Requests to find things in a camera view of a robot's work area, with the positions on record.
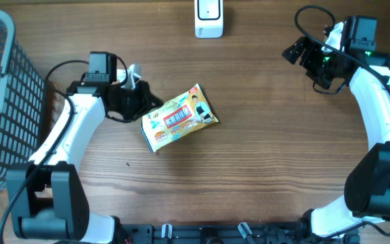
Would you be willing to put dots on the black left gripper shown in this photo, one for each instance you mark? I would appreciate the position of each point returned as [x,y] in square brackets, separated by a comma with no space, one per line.
[145,104]

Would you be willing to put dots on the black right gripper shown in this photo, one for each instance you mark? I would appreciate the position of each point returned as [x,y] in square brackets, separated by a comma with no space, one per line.
[307,62]

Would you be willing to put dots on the yellow wet wipes pack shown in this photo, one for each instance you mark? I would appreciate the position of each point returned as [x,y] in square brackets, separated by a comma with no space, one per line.
[177,118]

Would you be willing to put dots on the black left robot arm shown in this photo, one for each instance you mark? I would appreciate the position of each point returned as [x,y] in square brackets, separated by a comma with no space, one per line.
[46,197]

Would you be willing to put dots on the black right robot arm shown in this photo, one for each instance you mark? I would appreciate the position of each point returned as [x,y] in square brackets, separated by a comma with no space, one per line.
[349,53]

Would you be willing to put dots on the white barcode scanner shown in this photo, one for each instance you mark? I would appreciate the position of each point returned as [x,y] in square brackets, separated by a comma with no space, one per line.
[208,18]

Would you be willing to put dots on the grey plastic shopping basket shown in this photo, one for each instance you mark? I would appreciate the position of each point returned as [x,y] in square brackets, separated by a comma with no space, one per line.
[22,98]

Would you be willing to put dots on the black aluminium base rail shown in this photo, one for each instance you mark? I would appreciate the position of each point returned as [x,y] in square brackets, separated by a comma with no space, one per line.
[268,233]

